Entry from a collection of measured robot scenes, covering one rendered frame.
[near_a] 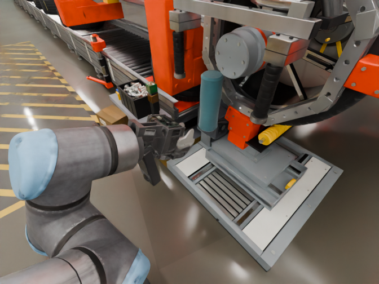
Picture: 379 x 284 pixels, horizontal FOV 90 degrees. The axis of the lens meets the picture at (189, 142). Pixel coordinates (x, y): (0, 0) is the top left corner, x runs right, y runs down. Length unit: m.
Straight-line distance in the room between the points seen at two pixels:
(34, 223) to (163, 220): 0.85
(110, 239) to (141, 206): 0.90
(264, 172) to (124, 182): 0.87
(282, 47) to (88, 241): 0.47
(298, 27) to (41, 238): 0.56
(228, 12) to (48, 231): 0.56
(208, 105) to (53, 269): 0.68
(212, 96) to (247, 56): 0.25
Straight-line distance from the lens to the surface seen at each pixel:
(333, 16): 0.52
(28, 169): 0.30
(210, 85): 0.75
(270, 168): 1.15
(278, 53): 0.45
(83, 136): 0.32
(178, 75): 0.71
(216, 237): 1.13
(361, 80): 0.65
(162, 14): 0.95
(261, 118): 0.52
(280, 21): 0.48
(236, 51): 0.61
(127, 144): 0.34
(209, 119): 0.84
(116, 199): 1.29
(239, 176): 1.14
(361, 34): 0.63
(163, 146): 0.40
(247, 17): 0.52
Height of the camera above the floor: 1.06
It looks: 44 degrees down
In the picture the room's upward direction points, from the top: straight up
